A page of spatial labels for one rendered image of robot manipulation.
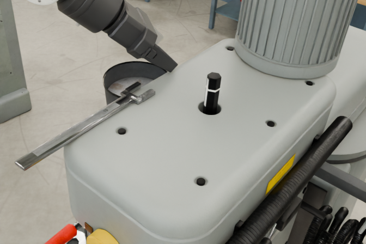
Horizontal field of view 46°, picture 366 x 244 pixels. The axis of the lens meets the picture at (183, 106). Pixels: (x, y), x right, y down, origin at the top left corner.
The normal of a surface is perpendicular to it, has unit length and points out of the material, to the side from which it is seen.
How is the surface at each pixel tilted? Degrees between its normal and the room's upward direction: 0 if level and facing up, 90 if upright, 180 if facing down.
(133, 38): 89
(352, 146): 0
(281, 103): 0
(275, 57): 90
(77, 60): 0
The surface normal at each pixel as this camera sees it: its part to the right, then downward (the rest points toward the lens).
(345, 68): 0.07, -0.80
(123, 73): 0.53, 0.49
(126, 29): 0.28, 0.57
